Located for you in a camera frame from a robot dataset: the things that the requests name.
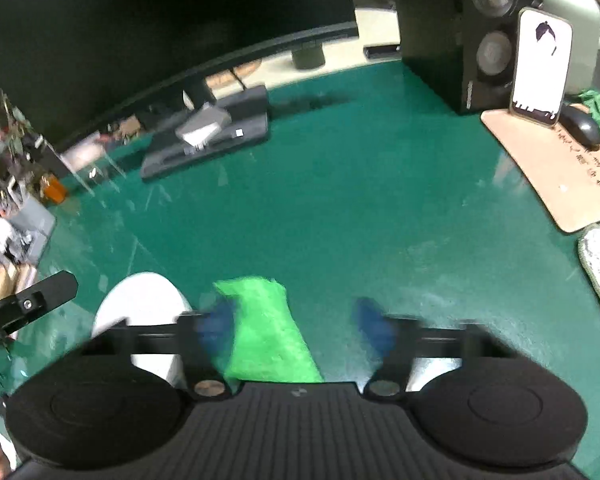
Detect smartphone with white screen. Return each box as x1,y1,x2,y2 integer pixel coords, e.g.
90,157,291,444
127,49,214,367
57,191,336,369
509,6,573,128

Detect black curved monitor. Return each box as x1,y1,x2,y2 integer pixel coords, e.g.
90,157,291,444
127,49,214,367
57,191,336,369
0,0,358,148

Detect black computer mouse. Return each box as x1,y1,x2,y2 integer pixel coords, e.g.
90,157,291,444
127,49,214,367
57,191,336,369
559,105,600,151

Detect tan cork mouse pad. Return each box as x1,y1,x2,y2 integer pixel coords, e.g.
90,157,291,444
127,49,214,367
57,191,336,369
480,110,600,233

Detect orange jar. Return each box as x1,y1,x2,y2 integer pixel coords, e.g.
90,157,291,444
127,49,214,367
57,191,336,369
40,174,68,205

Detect potted plant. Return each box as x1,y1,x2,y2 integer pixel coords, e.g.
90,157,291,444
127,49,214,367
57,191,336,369
0,94,35,158

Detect black speaker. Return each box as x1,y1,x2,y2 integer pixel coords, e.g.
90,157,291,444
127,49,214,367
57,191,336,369
396,0,543,115

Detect round wooden coaster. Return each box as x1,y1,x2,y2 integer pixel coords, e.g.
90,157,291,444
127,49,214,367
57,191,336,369
206,60,262,90

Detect grey desk organizer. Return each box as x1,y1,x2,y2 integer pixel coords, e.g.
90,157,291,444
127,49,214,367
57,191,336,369
0,195,56,266

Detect green cleaning cloth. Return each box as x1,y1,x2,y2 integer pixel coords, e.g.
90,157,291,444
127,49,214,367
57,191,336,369
214,276,324,384

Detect grey notepad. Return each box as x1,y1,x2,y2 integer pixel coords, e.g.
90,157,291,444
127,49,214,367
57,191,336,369
175,103,232,148

